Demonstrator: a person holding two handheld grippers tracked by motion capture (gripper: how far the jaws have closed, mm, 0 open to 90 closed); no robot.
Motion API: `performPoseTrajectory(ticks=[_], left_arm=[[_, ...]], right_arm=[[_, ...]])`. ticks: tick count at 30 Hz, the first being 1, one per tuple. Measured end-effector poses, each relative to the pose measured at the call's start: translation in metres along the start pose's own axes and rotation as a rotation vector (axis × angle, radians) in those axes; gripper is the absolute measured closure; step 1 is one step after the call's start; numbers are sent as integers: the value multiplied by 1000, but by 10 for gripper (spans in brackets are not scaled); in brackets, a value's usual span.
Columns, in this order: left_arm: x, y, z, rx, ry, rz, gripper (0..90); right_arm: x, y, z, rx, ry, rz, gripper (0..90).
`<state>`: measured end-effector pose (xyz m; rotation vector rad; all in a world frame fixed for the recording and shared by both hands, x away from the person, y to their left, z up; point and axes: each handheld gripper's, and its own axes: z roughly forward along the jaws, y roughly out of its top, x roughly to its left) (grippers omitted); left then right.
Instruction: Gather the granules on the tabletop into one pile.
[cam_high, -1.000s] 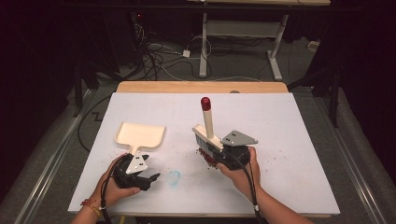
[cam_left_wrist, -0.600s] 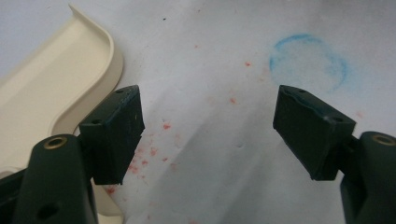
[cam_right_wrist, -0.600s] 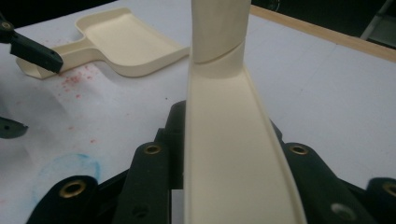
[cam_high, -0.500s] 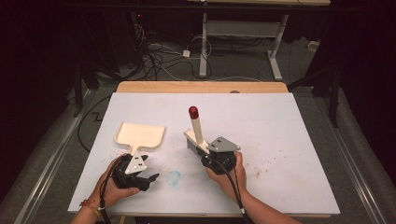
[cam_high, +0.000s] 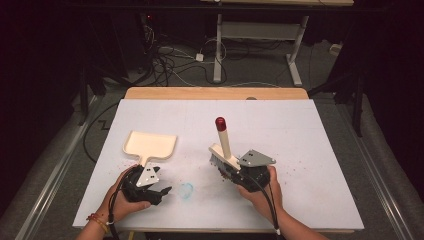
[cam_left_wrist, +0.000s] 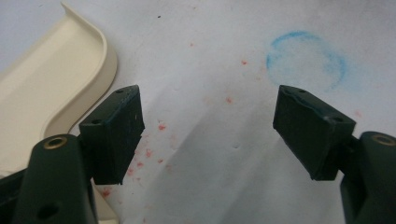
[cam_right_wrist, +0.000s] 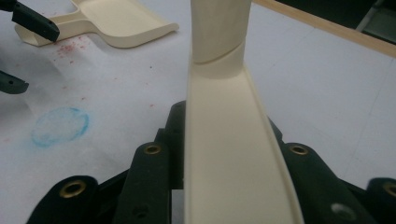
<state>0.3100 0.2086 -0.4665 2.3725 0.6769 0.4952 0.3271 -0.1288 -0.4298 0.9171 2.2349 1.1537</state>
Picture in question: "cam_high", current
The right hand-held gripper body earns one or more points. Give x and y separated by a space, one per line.
255 166

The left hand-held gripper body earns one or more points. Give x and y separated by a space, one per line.
146 178

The cream plastic dustpan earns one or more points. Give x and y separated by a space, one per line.
150 145

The cream brush with red tip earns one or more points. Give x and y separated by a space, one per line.
224 140

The person's right hand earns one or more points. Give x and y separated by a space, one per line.
263 200

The person's left hand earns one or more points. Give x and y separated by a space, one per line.
125 206

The white table cover board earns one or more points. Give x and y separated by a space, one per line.
266 166

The wooden table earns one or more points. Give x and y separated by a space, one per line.
216 93

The white power adapter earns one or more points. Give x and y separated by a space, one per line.
199 57

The dark metal stand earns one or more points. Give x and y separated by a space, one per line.
353 90

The grey metal floor rail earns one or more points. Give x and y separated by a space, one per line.
56 173
376 173

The white metal desk frame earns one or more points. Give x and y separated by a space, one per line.
218 50

